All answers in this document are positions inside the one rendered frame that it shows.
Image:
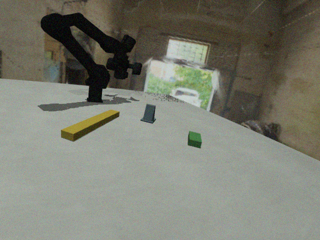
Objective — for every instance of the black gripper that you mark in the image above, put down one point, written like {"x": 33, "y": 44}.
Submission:
{"x": 137, "y": 67}

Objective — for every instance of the yellow rectangular bar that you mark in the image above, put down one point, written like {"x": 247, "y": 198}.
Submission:
{"x": 84, "y": 127}

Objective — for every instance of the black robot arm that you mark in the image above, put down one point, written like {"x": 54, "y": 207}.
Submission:
{"x": 58, "y": 27}

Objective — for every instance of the green cube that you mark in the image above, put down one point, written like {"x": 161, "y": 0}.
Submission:
{"x": 194, "y": 139}

